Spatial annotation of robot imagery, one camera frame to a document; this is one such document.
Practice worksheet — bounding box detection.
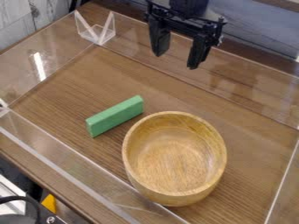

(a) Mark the yellow label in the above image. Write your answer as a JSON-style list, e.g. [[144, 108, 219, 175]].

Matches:
[[41, 194, 57, 214]]

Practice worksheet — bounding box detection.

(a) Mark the black cable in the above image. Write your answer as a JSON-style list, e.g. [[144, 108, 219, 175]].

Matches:
[[0, 195, 43, 224]]

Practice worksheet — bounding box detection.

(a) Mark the clear acrylic corner bracket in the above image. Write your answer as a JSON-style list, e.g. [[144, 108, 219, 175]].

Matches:
[[73, 11, 116, 46]]

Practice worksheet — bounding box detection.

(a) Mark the black device with screw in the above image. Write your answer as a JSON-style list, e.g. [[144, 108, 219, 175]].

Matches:
[[24, 202, 67, 224]]

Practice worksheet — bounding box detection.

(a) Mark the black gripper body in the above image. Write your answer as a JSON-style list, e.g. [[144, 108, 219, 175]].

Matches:
[[145, 0, 227, 39]]

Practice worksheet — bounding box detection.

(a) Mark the green rectangular block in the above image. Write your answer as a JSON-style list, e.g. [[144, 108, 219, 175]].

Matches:
[[85, 95, 144, 137]]

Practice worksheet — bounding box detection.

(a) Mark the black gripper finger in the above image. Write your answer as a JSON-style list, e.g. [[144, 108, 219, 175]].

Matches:
[[187, 34, 211, 70], [148, 17, 171, 57]]

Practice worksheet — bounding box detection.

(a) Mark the brown wooden bowl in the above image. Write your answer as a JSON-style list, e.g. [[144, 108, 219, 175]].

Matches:
[[121, 111, 228, 207]]

